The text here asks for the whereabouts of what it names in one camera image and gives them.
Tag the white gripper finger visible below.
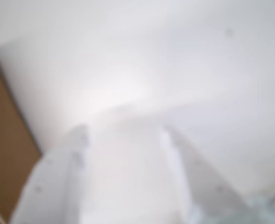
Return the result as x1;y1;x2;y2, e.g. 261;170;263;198
158;124;269;224
10;124;91;224

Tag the brown cardboard box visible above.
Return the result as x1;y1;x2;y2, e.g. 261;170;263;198
0;53;42;224

